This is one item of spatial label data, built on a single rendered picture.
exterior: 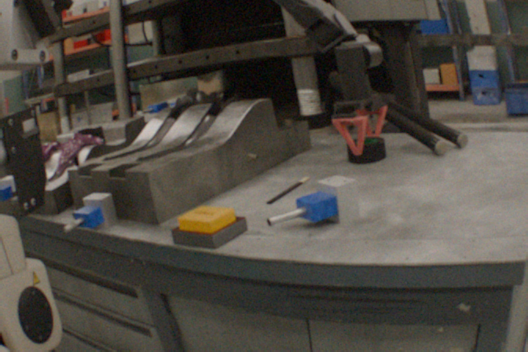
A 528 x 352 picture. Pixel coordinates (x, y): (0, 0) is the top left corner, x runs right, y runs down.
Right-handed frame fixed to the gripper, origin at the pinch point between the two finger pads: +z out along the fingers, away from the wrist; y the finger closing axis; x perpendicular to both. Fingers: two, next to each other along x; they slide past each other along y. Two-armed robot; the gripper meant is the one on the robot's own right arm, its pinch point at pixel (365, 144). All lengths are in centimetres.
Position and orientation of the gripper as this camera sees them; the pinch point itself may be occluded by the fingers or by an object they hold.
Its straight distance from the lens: 119.1
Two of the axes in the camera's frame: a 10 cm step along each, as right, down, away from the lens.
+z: 1.8, 9.6, 2.0
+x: -8.1, 0.3, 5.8
